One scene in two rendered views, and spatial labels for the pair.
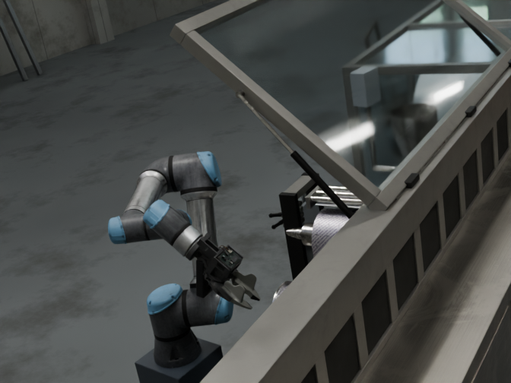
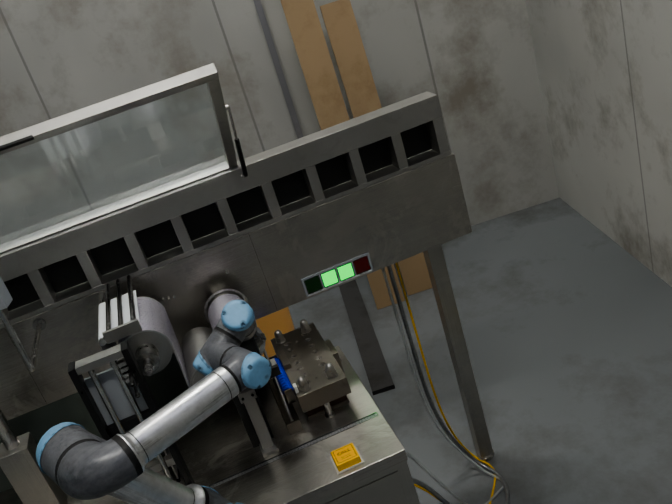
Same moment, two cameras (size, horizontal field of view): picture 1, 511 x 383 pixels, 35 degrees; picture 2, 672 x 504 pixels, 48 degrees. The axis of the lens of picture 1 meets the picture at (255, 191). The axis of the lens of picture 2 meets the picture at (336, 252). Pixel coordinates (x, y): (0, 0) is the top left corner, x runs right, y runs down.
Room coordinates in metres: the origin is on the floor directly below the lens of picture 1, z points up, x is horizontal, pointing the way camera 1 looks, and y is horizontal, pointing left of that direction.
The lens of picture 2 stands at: (2.81, 1.61, 2.31)
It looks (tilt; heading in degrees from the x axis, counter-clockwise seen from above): 24 degrees down; 227
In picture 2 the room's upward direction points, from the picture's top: 18 degrees counter-clockwise
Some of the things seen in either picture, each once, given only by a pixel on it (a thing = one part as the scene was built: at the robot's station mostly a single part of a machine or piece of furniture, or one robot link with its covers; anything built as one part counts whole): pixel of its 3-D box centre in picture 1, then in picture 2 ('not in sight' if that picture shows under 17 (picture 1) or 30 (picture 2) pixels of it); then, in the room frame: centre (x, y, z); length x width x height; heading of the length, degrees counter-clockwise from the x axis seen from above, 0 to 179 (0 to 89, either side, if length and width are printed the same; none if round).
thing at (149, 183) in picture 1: (144, 199); (172, 421); (2.21, 0.33, 1.43); 0.49 x 0.11 x 0.12; 172
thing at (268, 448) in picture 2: not in sight; (253, 410); (1.80, -0.01, 1.05); 0.06 x 0.05 x 0.31; 56
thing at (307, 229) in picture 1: (315, 235); (147, 358); (1.97, -0.14, 1.33); 0.06 x 0.06 x 0.06; 56
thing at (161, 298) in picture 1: (169, 308); not in sight; (2.19, 0.33, 1.07); 0.13 x 0.12 x 0.14; 82
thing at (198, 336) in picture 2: not in sight; (205, 361); (1.78, -0.19, 1.17); 0.26 x 0.12 x 0.12; 56
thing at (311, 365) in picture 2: not in sight; (308, 364); (1.51, -0.06, 1.00); 0.40 x 0.16 x 0.06; 56
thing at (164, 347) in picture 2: not in sight; (144, 334); (1.89, -0.27, 1.33); 0.25 x 0.14 x 0.14; 56
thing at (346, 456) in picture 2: not in sight; (345, 456); (1.75, 0.26, 0.91); 0.07 x 0.07 x 0.02; 56
